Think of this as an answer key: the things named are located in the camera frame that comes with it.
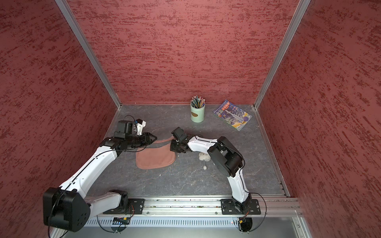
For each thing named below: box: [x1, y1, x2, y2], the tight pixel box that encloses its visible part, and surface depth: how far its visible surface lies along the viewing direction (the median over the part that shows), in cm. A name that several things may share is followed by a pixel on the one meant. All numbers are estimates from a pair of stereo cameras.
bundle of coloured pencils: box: [190, 94, 206, 109], surface depth 105 cm
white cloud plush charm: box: [198, 151, 211, 171], surface depth 91 cm
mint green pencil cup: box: [190, 96, 206, 123], surface depth 105 cm
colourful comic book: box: [212, 99, 253, 131], surface depth 116 cm
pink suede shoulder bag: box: [135, 136, 176, 170], surface depth 91 cm
